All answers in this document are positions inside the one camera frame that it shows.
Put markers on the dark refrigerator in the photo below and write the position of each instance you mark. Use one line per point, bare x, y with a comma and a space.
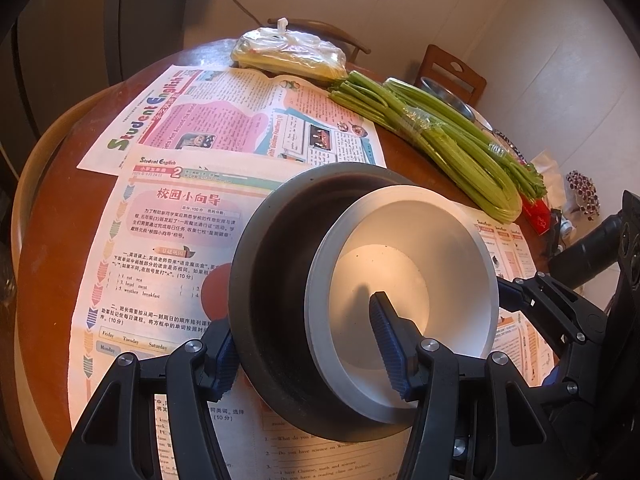
75, 20

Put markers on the small white bottle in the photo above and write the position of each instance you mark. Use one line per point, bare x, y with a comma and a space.
566, 229

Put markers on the celery bunch with pale base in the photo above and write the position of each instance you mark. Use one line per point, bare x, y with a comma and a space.
450, 160

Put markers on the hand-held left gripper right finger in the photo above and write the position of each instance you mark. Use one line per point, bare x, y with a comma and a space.
390, 340

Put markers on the red tissue box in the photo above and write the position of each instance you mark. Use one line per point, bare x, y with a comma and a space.
535, 212

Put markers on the leafy celery bunch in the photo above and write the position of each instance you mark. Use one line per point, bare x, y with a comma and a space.
450, 120

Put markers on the wooden chair with cutout back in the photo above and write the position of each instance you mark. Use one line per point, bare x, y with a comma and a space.
450, 65

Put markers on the wooden chair with curved back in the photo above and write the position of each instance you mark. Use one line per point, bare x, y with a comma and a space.
320, 27

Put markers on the red white paper bowl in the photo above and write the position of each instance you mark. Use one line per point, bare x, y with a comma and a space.
400, 240

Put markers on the pink printed newspaper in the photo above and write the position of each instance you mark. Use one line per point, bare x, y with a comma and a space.
200, 120

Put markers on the stainless steel basin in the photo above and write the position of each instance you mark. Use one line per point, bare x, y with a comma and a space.
447, 97

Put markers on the newspaper with cartoon figures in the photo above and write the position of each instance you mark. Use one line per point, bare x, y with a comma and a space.
510, 250

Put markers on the arrow-bordered newspaper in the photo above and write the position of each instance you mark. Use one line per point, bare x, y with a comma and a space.
165, 240

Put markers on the black white patterned mat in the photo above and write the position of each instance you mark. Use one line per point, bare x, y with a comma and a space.
507, 142

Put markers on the large stainless steel bowl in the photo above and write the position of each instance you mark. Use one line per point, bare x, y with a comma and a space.
280, 260

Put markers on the clear plastic bag of food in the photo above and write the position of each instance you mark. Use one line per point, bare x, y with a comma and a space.
285, 52

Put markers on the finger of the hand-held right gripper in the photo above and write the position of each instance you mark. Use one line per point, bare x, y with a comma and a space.
575, 380
560, 305

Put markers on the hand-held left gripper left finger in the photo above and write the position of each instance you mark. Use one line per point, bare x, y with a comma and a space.
225, 357

